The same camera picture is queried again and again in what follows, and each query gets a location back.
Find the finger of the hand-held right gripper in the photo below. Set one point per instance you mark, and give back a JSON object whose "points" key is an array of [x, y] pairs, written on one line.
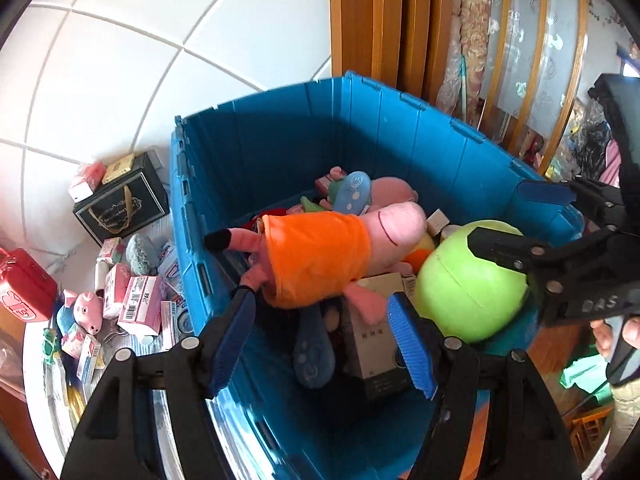
{"points": [[545, 192], [505, 250]]}

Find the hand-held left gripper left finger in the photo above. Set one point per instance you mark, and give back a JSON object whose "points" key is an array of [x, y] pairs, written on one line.
{"points": [[232, 340]]}

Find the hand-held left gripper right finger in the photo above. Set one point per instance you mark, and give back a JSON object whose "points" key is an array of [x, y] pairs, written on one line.
{"points": [[410, 345]]}

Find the green plush toy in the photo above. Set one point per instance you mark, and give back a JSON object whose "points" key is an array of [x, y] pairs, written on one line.
{"points": [[460, 290]]}

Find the pig plush orange dress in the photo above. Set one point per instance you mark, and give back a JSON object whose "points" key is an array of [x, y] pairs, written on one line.
{"points": [[310, 255]]}

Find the blue plastic crate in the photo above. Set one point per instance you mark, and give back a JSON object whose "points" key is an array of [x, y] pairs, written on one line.
{"points": [[300, 135]]}

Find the person's right hand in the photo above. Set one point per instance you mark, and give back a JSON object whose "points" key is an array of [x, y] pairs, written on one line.
{"points": [[605, 340]]}

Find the grey white carton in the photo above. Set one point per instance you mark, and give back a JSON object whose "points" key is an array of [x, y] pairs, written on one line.
{"points": [[380, 360]]}

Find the white blue medicine box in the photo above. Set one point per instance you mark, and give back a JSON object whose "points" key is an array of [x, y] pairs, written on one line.
{"points": [[175, 322]]}

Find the beige carton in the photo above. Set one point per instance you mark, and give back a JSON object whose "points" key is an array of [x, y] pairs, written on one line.
{"points": [[387, 287]]}

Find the black plastic bag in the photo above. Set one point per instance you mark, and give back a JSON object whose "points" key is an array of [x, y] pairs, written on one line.
{"points": [[592, 140]]}

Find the small white box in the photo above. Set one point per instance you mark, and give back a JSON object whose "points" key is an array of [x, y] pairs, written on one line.
{"points": [[437, 221]]}

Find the blue dotted plush toy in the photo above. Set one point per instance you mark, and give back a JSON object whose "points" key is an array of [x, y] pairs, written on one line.
{"points": [[312, 350]]}

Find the yellow orange plush toy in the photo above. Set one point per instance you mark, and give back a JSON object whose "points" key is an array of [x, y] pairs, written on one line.
{"points": [[422, 252]]}

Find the green cloth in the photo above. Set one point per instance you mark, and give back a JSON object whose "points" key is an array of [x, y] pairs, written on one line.
{"points": [[582, 372]]}

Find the blue white tissue packet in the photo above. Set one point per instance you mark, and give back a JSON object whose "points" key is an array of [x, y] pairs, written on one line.
{"points": [[170, 267]]}

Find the large pink barcode tissue pack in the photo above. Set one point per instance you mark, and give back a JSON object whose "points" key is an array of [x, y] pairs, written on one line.
{"points": [[142, 305]]}

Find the grey fluffy toy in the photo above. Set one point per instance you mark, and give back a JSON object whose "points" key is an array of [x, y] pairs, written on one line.
{"points": [[141, 255]]}

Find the pink plush toy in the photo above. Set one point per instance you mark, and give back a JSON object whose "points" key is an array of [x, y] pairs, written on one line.
{"points": [[395, 191]]}

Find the frosted glass sliding door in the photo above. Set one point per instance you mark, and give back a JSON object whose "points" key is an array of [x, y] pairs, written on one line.
{"points": [[535, 60]]}

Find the white upright medicine box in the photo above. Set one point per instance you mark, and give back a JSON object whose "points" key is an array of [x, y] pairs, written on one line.
{"points": [[89, 357]]}

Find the wooden stool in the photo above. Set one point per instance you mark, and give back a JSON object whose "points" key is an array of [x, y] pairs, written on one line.
{"points": [[592, 432]]}

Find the small pig plush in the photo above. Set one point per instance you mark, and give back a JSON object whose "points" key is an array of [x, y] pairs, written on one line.
{"points": [[87, 310]]}

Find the small pink packet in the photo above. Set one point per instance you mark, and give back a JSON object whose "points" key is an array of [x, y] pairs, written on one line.
{"points": [[110, 251]]}

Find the light blue plush toy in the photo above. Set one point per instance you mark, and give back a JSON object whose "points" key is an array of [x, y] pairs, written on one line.
{"points": [[352, 192]]}

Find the black gift bag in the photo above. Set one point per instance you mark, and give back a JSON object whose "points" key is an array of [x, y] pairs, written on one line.
{"points": [[120, 210]]}

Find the rolled patterned quilt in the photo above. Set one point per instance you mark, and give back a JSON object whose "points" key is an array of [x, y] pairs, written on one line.
{"points": [[472, 35]]}

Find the teal green packet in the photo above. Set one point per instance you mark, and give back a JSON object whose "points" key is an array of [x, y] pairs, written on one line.
{"points": [[50, 345]]}

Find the gold flat box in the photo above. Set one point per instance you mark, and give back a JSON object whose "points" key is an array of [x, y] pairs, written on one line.
{"points": [[119, 167]]}

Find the red small suitcase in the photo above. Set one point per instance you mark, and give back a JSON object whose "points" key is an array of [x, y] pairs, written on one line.
{"points": [[25, 285]]}

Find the pink tissue packet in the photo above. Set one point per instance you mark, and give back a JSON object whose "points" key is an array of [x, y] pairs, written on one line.
{"points": [[86, 182]]}

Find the clear plastic bag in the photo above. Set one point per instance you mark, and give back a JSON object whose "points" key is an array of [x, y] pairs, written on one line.
{"points": [[11, 365]]}

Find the wooden wardrobe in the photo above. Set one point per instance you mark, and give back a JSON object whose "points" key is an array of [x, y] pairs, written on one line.
{"points": [[370, 20]]}

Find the white padded headboard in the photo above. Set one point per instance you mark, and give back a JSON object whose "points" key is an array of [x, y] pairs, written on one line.
{"points": [[125, 60]]}

